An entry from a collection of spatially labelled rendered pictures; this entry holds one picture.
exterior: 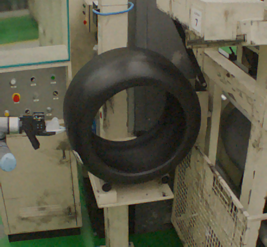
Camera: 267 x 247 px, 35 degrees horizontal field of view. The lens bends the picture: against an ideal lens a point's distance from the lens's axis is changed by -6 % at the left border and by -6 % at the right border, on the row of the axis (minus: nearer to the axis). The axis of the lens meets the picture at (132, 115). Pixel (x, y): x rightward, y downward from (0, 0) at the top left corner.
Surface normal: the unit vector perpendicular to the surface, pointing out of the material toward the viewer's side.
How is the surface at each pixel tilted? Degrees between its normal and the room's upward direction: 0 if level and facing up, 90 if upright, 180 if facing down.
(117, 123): 90
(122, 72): 44
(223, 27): 90
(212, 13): 90
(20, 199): 90
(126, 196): 0
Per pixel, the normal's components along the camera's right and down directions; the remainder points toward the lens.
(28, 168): 0.23, 0.42
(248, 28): -0.97, 0.10
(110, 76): -0.15, -0.29
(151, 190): 0.00, -0.90
